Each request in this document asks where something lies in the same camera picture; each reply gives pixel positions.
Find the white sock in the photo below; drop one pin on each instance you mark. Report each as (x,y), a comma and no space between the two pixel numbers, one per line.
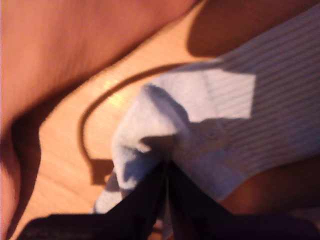
(200,100)

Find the pink sock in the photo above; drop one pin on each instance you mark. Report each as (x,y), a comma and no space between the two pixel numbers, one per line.
(62,50)

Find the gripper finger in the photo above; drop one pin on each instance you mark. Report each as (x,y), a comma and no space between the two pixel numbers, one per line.
(225,227)
(112,227)

